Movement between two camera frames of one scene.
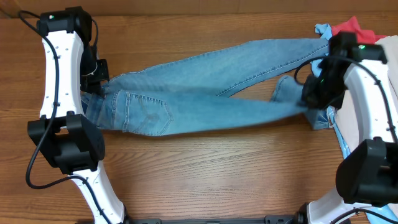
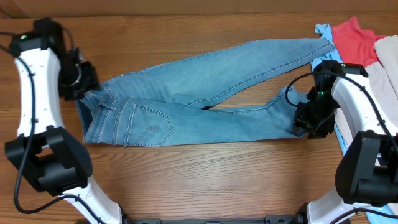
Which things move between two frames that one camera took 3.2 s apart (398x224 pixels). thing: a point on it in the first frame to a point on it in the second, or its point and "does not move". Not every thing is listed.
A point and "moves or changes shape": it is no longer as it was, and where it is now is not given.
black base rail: (268, 219) does not move
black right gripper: (309, 99) to (302, 122)
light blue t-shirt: (378, 217) does not move
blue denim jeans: (194, 93) moves or changes shape
